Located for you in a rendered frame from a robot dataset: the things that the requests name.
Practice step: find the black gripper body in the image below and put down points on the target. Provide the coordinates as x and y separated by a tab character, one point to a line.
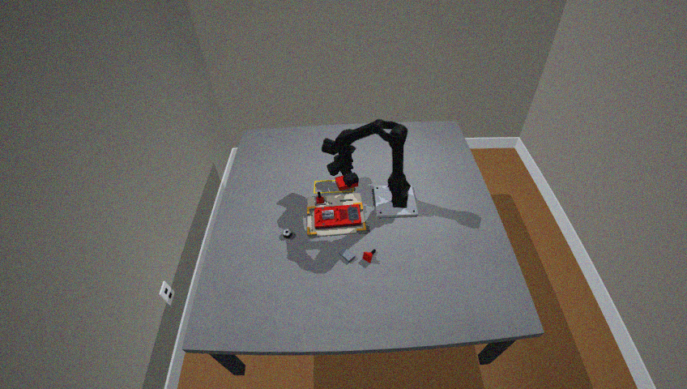
350	177

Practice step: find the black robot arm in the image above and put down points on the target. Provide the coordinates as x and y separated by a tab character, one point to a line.
396	138

